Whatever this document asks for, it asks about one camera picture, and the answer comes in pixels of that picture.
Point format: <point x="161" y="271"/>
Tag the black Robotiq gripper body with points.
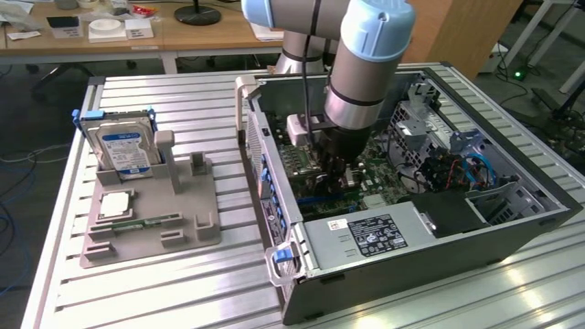
<point x="343" y="144"/>

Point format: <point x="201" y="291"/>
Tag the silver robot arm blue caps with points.
<point x="361" y="68"/>

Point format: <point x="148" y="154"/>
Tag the blue expansion slot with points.
<point x="315" y="199"/>

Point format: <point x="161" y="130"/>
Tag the CPU socket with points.
<point x="313" y="156"/>

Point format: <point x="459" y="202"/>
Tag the green motherboard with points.
<point x="379" y="178"/>

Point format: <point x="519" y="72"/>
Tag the small grey chipset heatsink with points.
<point x="377" y="202"/>

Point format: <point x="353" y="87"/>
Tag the metal mesh disk bay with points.
<point x="411" y="113"/>

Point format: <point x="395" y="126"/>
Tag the silver power supply unit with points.
<point x="329" y="246"/>

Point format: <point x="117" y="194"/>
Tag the black power connector cluster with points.
<point x="435" y="173"/>

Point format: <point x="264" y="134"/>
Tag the blue case release latch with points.
<point x="281" y="257"/>

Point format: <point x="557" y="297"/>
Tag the black plastic cover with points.
<point x="448" y="212"/>

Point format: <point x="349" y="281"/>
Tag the open black PC case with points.
<point x="411" y="274"/>

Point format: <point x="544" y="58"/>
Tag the white paper stack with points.
<point x="267" y="34"/>

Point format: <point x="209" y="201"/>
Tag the grey open disk bay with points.
<point x="503" y="205"/>

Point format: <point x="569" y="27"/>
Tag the wooden cabinet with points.
<point x="467" y="34"/>

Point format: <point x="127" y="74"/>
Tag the wooden desk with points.
<point x="205" y="37"/>

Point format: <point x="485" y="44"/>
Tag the black device green light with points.
<point x="517" y="73"/>

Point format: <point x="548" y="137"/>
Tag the grey parts rack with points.
<point x="151" y="246"/>

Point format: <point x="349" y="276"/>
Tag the green RAM stick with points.
<point x="137" y="223"/>

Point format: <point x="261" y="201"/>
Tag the black floor stand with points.
<point x="544" y="97"/>

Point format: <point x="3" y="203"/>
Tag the hard disk blue carrier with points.
<point x="121" y="150"/>

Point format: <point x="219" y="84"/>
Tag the silver CPU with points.
<point x="113" y="205"/>

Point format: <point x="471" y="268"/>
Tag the black round lamp base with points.
<point x="196" y="15"/>

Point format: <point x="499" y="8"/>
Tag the white labelled box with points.
<point x="139" y="31"/>

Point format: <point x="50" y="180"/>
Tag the red small items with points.
<point x="143" y="11"/>

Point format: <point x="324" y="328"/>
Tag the white block round dish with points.
<point x="107" y="34"/>

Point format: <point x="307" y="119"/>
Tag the black office chair base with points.
<point x="43" y="80"/>

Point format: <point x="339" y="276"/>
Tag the white box black lid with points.
<point x="66" y="32"/>

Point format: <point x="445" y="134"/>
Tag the white bowl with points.
<point x="88" y="3"/>

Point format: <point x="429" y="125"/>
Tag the grey cup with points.
<point x="67" y="4"/>

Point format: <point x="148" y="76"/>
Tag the white paper tag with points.
<point x="23" y="35"/>

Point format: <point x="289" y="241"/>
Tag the clear plastic bag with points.
<point x="16" y="18"/>

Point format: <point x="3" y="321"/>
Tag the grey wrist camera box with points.
<point x="299" y="130"/>

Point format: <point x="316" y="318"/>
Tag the white desk frame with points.
<point x="533" y="58"/>

